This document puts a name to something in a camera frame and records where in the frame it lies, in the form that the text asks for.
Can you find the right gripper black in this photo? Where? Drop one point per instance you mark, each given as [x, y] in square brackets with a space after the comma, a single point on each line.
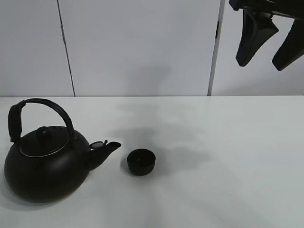
[258, 28]

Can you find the black round teapot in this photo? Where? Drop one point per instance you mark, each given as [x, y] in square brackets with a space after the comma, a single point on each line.
[51, 162]

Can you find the small black teacup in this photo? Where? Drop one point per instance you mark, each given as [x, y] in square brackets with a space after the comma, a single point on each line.
[141, 161]

